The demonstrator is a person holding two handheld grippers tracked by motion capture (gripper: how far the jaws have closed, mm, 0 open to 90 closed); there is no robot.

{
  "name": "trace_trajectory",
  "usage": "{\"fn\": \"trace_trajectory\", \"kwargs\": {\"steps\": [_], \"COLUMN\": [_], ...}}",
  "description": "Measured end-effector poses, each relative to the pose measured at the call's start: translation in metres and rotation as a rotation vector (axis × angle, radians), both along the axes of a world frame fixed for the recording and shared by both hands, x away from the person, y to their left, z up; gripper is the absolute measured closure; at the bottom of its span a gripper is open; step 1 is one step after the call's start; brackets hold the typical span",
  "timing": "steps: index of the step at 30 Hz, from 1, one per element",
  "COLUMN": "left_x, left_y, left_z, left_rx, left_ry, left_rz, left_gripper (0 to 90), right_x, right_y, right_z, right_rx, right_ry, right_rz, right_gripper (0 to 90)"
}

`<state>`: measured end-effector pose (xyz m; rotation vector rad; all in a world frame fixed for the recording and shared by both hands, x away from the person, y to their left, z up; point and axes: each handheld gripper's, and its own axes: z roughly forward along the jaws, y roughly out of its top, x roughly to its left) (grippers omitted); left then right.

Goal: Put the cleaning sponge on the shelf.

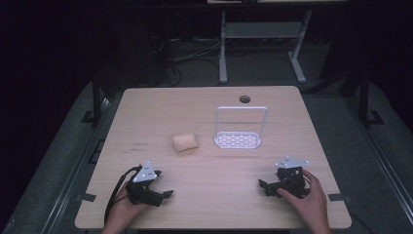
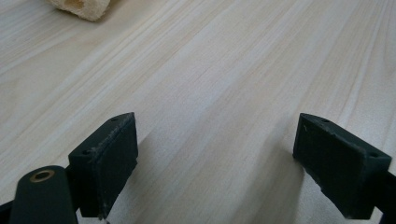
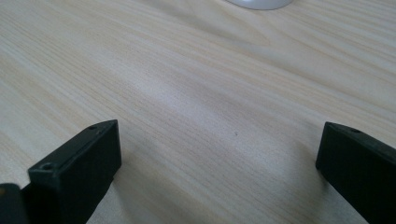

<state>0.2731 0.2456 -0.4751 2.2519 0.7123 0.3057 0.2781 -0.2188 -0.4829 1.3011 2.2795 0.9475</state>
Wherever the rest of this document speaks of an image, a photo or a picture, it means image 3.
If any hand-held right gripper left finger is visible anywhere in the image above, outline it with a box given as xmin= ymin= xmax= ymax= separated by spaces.
xmin=21 ymin=119 xmax=122 ymax=224

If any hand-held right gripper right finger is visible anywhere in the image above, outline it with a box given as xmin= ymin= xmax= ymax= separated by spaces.
xmin=315 ymin=121 xmax=396 ymax=224

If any white round plate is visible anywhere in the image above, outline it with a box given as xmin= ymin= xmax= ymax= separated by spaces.
xmin=224 ymin=0 xmax=295 ymax=11

